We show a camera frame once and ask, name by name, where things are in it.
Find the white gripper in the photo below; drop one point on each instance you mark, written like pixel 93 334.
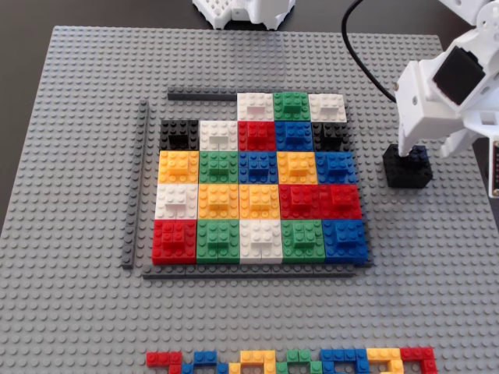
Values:
pixel 414 130

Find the black brick cube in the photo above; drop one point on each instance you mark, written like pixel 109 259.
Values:
pixel 332 136
pixel 179 134
pixel 405 175

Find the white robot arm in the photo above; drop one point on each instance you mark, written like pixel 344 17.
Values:
pixel 468 11

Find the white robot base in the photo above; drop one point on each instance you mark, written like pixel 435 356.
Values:
pixel 249 11

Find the blue brick cube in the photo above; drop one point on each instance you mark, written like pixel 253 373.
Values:
pixel 345 238
pixel 336 167
pixel 258 166
pixel 294 135

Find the red brick cube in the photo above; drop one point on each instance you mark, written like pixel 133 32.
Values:
pixel 173 239
pixel 300 200
pixel 257 134
pixel 341 200

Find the white brick cube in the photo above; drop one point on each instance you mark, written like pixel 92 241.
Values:
pixel 218 134
pixel 255 107
pixel 327 107
pixel 260 239
pixel 176 200

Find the yellow brick cube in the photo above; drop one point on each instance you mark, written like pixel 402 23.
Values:
pixel 178 166
pixel 259 200
pixel 297 167
pixel 218 200

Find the green brick cube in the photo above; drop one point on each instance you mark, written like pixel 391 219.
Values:
pixel 218 166
pixel 291 106
pixel 217 239
pixel 303 239

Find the red brick letter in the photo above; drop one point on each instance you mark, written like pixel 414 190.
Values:
pixel 417 353
pixel 160 358

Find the yellow brick letter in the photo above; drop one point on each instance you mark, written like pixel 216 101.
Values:
pixel 253 355
pixel 384 353

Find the blue brick letter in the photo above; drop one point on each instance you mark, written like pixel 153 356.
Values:
pixel 339 355
pixel 204 357

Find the dark grey brick strip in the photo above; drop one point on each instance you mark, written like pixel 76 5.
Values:
pixel 135 183
pixel 234 271
pixel 195 94

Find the green brick letter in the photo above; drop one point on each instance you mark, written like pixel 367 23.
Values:
pixel 298 355

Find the grey studded baseplate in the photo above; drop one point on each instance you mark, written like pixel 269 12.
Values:
pixel 78 156

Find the grey wrist camera board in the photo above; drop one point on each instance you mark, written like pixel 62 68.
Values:
pixel 494 167

